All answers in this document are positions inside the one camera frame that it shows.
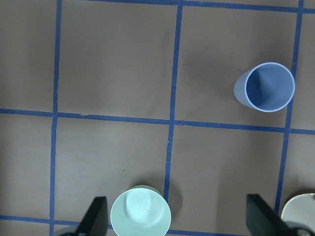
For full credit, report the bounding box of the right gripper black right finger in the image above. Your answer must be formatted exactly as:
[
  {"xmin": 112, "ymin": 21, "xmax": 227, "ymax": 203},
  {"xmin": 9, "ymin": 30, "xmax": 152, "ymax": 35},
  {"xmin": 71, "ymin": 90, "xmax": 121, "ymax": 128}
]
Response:
[{"xmin": 247, "ymin": 194, "xmax": 291, "ymax": 236}]

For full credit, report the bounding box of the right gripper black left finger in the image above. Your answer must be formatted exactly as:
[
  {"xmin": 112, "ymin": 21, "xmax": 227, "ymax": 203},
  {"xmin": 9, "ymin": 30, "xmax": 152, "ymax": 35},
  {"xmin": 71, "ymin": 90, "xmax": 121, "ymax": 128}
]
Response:
[{"xmin": 76, "ymin": 197, "xmax": 108, "ymax": 236}]

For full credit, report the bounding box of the light blue plastic cup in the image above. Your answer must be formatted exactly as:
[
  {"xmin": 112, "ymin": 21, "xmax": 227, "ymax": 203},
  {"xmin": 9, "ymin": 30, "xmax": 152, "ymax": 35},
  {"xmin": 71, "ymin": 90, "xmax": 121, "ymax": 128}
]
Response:
[{"xmin": 233, "ymin": 62, "xmax": 295, "ymax": 113}]

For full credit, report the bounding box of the cream white toaster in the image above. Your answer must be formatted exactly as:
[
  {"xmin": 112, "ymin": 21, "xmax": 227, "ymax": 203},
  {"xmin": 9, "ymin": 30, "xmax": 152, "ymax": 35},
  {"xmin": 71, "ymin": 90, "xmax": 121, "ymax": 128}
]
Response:
[{"xmin": 281, "ymin": 193, "xmax": 315, "ymax": 232}]

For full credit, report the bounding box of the mint green bowl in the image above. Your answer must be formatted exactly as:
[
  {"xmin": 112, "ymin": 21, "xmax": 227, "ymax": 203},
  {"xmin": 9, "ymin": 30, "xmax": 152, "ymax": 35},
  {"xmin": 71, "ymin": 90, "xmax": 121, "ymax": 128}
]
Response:
[{"xmin": 110, "ymin": 185, "xmax": 172, "ymax": 236}]

